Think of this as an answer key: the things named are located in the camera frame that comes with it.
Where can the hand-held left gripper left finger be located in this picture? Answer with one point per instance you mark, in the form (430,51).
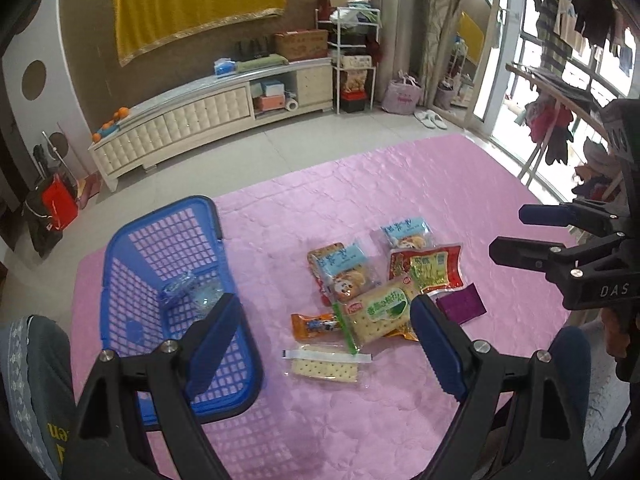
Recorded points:
(215,345)

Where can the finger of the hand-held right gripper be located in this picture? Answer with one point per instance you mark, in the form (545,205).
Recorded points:
(520,251)
(542,214)

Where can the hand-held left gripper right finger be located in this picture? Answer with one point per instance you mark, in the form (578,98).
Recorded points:
(435,345)

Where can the red green packet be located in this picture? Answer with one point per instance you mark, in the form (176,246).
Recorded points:
(430,267)

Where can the long orange snack packet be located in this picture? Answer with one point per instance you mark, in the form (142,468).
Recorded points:
(312,326)

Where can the blue plastic basket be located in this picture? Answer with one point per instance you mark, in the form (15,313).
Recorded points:
(150,260)

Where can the clear cracker packet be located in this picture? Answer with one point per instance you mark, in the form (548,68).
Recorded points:
(325,367)

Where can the large biscuit packet blue label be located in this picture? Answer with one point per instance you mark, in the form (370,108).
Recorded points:
(340,265)

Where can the person's right hand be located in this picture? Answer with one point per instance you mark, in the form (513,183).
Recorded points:
(611,332)

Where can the small clear blue packet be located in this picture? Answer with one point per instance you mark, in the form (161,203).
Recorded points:
(177,287)
(207,300)

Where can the purple packet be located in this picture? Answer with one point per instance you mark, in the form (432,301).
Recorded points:
(462,304)

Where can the green cracker packet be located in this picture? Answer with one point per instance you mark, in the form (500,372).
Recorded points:
(382,310)

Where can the green stick packet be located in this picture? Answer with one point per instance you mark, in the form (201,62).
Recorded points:
(347,330)

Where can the wooden drying rack with clothes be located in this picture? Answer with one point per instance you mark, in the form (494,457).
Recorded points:
(555,125)

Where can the person's leg in jeans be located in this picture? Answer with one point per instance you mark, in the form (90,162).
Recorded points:
(572,375)

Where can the small biscuit packet blue label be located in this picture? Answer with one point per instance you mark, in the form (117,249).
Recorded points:
(405,230)

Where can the white slippers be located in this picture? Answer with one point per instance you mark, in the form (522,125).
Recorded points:
(431,119)

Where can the pink quilted mat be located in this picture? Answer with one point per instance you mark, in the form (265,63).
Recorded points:
(300,200)

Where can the pink bag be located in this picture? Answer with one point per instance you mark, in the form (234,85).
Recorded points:
(402,95)

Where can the grey patterned cloth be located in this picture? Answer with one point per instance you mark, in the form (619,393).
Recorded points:
(35,385)

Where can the hanging clothes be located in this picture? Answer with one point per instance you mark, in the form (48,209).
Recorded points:
(585,15)

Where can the red bucket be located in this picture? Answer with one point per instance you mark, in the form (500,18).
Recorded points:
(60,202)

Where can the patterned curtain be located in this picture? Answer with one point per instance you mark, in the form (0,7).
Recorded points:
(442,25)

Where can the black bag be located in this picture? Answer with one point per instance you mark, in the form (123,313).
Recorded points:
(37,225)

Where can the red printed box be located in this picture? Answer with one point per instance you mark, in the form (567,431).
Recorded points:
(356,91)

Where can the cream television cabinet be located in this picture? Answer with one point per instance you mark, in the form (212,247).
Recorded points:
(190,115)

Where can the orange box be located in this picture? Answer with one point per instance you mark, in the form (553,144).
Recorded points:
(268,102)

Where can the white tape roll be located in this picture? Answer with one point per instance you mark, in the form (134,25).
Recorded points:
(292,104)

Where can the white metal rack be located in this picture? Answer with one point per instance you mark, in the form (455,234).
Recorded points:
(340,60)

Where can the blue tissue box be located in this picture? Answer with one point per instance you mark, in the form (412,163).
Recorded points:
(224,66)

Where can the folded green towel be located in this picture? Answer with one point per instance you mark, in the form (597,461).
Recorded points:
(262,62)

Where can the brown cardboard box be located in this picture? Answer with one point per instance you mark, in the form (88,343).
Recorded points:
(301,44)

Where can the dark shoes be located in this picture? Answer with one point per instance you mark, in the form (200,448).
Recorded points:
(251,49)

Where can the white glass door frame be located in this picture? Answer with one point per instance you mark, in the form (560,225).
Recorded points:
(492,60)

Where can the brown round wall disc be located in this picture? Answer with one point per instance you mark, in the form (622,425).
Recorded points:
(59,144)
(33,79)

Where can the yellow wall cloth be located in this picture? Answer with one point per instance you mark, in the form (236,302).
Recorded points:
(200,5)

